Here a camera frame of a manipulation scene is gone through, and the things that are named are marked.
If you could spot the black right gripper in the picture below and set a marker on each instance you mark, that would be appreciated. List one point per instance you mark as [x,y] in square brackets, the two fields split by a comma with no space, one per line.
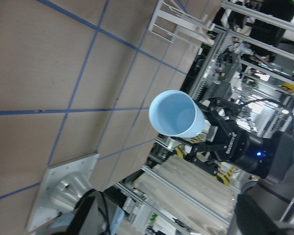
[231,143]

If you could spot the light blue plastic cup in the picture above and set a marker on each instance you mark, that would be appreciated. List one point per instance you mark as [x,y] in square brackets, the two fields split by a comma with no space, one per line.
[174,113]

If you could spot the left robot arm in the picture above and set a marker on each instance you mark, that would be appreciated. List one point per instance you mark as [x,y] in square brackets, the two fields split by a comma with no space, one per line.
[95,214]

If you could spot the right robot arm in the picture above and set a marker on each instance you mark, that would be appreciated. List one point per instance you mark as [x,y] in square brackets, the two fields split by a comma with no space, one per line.
[266,207]

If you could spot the white wire cup rack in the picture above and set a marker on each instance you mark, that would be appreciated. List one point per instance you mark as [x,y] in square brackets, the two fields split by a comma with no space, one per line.
[170,22]

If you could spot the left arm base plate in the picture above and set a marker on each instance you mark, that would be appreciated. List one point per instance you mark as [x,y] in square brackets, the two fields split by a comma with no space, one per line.
[62,187]

